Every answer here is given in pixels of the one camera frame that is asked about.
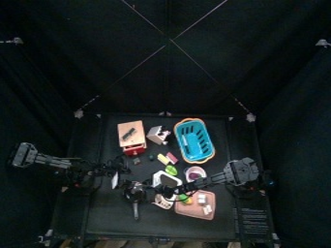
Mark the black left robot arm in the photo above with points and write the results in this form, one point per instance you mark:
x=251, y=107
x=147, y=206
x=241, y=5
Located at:
x=43, y=159

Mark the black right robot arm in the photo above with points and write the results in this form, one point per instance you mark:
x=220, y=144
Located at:
x=239, y=171

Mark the small brown toy piece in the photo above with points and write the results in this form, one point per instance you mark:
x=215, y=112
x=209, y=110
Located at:
x=136, y=161

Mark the purple toy food piece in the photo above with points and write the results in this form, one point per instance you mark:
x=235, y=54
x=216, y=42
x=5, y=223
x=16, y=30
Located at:
x=195, y=176

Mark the wooden drawer box red front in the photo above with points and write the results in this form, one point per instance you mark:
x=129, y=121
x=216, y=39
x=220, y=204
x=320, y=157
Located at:
x=132, y=137

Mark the yellow sushi piece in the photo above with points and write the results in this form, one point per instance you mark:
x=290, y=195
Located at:
x=163, y=159

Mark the pink sushi piece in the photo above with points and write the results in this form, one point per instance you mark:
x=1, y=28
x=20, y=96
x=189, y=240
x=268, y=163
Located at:
x=172, y=157

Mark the green yellow toy vegetable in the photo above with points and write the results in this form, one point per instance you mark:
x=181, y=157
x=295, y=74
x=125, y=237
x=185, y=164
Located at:
x=185, y=199

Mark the white toy kitchen scale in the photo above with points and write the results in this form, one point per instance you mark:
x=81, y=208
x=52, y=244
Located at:
x=167, y=177

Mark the black frying pan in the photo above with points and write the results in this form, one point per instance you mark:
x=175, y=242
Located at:
x=135, y=195

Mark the white toy cube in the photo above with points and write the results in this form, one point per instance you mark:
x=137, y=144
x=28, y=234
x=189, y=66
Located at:
x=207, y=210
x=200, y=198

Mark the lime green toy slice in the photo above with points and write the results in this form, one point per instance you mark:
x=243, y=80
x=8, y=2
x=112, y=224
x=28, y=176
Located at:
x=171, y=170

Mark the white bowl pink rim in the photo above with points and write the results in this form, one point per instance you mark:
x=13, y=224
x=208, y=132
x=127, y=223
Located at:
x=195, y=171

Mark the pink cutting board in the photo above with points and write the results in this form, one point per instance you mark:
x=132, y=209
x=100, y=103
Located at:
x=195, y=210

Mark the white pink toy appliance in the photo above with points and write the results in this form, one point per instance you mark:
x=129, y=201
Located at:
x=157, y=134

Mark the blue basket orange rim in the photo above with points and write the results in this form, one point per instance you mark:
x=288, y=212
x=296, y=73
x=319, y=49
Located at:
x=193, y=140

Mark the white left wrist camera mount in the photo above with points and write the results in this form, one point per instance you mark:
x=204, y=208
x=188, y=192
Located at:
x=115, y=180

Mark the grey frame corner bracket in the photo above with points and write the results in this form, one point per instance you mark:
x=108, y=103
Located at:
x=249, y=117
x=322, y=42
x=77, y=113
x=16, y=40

